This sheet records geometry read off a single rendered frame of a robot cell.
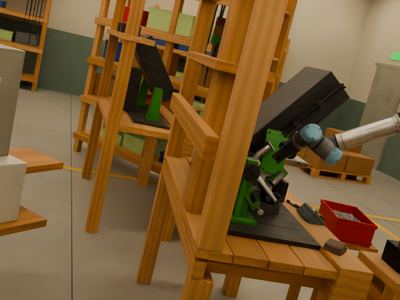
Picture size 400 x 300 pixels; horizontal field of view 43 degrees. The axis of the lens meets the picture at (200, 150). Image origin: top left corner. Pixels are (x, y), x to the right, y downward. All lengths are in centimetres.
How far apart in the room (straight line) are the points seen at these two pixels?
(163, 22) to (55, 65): 572
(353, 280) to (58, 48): 959
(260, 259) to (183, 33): 384
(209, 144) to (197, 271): 46
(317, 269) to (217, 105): 76
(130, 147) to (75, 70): 543
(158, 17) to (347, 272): 418
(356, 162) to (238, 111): 724
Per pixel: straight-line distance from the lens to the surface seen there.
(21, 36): 1056
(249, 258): 190
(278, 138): 248
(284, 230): 225
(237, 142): 175
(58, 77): 1112
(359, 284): 210
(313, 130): 207
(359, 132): 223
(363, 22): 1292
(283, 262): 195
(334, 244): 218
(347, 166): 881
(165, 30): 561
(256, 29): 172
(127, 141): 590
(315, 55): 1238
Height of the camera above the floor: 157
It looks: 11 degrees down
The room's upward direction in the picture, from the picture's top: 14 degrees clockwise
